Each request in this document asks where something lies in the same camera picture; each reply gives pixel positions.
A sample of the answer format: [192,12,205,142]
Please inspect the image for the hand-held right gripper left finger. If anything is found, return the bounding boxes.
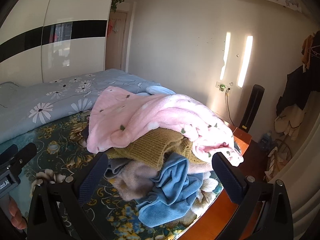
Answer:
[27,151,109,240]

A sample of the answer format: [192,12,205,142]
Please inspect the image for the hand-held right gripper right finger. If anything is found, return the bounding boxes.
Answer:
[211,152,294,240]

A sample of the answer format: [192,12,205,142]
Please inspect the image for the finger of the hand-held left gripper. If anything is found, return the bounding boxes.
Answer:
[0,144,19,167]
[9,143,38,178]

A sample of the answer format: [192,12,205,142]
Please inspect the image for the pink fleece pants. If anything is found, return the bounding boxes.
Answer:
[86,86,244,167]

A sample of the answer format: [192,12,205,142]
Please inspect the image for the person's left hand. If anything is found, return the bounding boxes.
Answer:
[7,195,28,231]

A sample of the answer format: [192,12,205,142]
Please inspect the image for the grey garment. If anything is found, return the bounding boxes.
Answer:
[104,158,131,178]

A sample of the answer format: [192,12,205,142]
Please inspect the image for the teal floral blanket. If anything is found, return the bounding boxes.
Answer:
[0,109,225,240]

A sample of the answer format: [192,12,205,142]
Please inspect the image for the pink fuzzy garment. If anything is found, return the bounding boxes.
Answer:
[114,160,166,202]

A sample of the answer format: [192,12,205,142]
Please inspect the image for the blue garment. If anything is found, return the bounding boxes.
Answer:
[137,152,204,228]

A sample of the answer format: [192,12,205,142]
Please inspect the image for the blue bottle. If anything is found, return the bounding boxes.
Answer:
[260,131,274,152]

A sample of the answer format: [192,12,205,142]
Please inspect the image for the blue daisy print quilt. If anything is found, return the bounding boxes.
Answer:
[0,69,161,144]

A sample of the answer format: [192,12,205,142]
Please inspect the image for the mustard knit sweater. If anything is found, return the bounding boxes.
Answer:
[105,127,213,171]

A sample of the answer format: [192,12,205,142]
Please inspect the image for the black tower appliance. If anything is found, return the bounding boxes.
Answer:
[238,84,265,132]

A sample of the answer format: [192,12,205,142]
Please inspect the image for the white curtain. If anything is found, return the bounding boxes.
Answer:
[282,120,320,232]

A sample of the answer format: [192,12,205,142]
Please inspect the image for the cream hanging garment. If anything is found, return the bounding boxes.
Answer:
[273,104,307,141]

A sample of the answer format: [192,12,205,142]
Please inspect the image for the light blue pillow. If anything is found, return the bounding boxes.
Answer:
[146,85,176,96]

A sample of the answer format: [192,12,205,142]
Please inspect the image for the dark hanging jacket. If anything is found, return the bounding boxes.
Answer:
[276,64,320,111]

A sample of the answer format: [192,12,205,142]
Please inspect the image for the wooden door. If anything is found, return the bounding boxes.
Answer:
[114,9,131,73]

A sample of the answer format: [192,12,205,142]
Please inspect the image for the small hanging cloths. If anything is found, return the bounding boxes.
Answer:
[107,18,120,40]

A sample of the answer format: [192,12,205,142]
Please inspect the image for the orange hanging garment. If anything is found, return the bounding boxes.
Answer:
[301,34,315,68]

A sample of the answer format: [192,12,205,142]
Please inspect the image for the white wardrobe with black stripe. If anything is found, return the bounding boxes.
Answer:
[0,0,118,86]

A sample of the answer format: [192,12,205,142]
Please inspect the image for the wire rack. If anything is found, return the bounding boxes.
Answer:
[264,137,293,181]

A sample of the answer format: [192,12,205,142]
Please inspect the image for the black power cable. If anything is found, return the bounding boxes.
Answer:
[225,87,237,127]

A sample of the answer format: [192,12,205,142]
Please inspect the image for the wall socket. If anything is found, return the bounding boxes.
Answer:
[215,81,234,92]

